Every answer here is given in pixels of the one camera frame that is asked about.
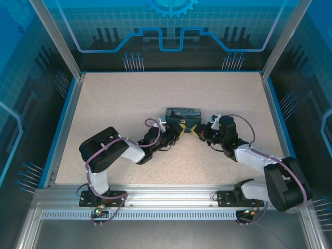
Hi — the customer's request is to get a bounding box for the starry night tin box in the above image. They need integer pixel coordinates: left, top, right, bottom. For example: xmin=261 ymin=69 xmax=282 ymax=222
xmin=165 ymin=107 xmax=203 ymax=126

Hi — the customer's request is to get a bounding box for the grey metal shelf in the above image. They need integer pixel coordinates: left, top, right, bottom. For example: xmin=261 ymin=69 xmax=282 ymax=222
xmin=15 ymin=202 xmax=326 ymax=249

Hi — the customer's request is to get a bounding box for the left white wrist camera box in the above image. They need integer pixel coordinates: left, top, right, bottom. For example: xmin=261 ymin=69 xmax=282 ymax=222
xmin=157 ymin=116 xmax=168 ymax=132

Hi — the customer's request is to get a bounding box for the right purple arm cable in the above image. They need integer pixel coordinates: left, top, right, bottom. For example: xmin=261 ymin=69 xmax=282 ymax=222
xmin=219 ymin=114 xmax=312 ymax=226

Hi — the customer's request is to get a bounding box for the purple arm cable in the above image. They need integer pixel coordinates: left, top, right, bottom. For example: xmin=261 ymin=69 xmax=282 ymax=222
xmin=85 ymin=118 xmax=161 ymax=226
xmin=219 ymin=114 xmax=312 ymax=226

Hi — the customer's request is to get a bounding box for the aluminium side rail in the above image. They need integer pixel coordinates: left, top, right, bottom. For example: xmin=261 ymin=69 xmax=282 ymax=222
xmin=43 ymin=74 xmax=86 ymax=189
xmin=260 ymin=72 xmax=299 ymax=188

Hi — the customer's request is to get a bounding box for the aluminium front rail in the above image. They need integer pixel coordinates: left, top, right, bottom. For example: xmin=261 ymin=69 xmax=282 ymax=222
xmin=33 ymin=183 xmax=311 ymax=208

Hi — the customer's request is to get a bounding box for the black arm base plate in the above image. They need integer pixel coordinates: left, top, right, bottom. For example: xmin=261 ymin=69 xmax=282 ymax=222
xmin=79 ymin=190 xmax=127 ymax=208
xmin=216 ymin=190 xmax=265 ymax=208

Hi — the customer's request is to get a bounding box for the slotted grey cable duct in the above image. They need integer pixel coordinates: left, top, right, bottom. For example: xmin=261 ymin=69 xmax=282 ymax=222
xmin=41 ymin=210 xmax=238 ymax=221

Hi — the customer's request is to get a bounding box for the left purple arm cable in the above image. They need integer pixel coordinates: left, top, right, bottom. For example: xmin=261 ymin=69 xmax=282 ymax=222
xmin=85 ymin=118 xmax=161 ymax=226

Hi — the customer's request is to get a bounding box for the aluminium frame post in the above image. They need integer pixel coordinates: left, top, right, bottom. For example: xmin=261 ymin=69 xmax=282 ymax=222
xmin=260 ymin=0 xmax=314 ymax=80
xmin=28 ymin=0 xmax=87 ymax=80

